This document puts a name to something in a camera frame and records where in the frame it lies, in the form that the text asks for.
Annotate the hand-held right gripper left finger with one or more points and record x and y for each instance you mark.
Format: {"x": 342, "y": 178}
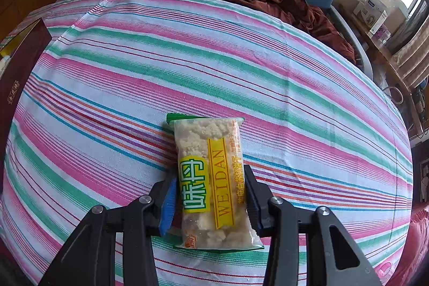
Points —
{"x": 167, "y": 205}

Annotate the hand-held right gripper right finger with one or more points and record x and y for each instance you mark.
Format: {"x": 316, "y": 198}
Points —
{"x": 253, "y": 202}

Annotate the green-edged rice cracker packet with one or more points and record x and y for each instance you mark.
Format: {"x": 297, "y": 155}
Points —
{"x": 207, "y": 155}

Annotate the gold tin box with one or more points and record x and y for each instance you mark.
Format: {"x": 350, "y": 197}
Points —
{"x": 20, "y": 71}

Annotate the red cloth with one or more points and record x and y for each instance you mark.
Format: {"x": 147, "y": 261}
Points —
{"x": 409, "y": 245}

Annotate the wooden desk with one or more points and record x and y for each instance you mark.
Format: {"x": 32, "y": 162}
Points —
{"x": 392, "y": 68}

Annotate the purple jar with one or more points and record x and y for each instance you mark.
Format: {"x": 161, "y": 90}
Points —
{"x": 381, "y": 34}

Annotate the beige patterned curtain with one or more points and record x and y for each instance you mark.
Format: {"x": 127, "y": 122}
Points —
{"x": 414, "y": 51}

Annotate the white cardboard box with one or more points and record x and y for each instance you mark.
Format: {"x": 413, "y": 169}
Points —
{"x": 370, "y": 14}

